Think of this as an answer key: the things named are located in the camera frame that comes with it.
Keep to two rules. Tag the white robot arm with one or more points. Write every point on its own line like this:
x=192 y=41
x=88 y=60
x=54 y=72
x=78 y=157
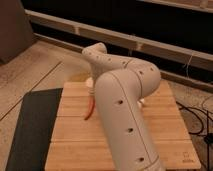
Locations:
x=119 y=83

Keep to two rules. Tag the orange carrot toy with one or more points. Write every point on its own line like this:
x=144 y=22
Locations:
x=91 y=106

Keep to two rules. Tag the wooden board table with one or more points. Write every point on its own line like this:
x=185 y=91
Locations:
x=79 y=145

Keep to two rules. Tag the dark grey mat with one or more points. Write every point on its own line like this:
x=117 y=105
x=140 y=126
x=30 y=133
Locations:
x=33 y=131

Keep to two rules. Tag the brown cabinet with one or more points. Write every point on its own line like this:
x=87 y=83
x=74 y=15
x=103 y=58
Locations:
x=16 y=34

